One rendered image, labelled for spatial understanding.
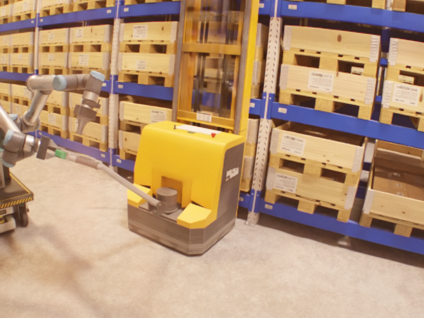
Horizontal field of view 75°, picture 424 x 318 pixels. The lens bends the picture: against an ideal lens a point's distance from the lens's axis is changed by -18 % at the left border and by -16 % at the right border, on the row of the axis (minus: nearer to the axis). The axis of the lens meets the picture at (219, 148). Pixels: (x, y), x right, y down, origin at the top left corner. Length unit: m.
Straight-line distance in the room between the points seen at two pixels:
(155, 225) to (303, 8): 2.16
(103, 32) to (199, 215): 2.55
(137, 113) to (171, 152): 1.09
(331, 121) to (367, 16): 0.91
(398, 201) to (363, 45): 1.29
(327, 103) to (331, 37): 0.54
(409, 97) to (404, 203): 0.87
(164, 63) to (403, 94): 2.27
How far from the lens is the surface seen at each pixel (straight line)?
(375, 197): 2.80
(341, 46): 2.68
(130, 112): 3.66
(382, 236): 2.96
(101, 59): 4.06
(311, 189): 2.83
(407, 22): 2.71
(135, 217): 2.79
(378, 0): 2.73
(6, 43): 6.53
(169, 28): 3.36
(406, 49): 2.67
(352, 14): 2.72
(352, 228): 2.94
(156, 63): 3.43
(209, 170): 2.44
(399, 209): 2.84
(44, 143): 1.88
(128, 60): 3.69
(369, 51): 2.66
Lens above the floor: 1.49
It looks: 15 degrees down
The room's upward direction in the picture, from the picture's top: 5 degrees clockwise
